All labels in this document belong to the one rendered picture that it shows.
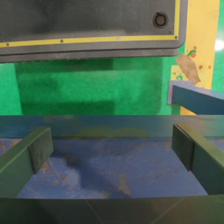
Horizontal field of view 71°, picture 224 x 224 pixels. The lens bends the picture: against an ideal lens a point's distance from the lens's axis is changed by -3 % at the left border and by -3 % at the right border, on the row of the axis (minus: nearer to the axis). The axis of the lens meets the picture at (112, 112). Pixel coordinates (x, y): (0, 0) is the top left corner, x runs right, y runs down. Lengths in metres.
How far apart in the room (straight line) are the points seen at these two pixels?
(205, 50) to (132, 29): 0.50
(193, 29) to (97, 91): 0.53
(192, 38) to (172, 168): 0.74
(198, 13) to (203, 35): 0.10
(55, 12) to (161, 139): 0.44
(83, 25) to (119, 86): 0.40
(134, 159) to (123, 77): 0.64
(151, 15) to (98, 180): 0.43
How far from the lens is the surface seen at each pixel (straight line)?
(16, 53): 0.56
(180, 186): 0.24
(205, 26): 0.93
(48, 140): 0.17
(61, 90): 0.85
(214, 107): 0.54
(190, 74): 0.89
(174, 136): 0.17
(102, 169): 0.21
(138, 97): 0.83
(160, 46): 0.50
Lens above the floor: 0.80
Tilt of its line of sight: 75 degrees down
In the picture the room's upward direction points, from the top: 177 degrees counter-clockwise
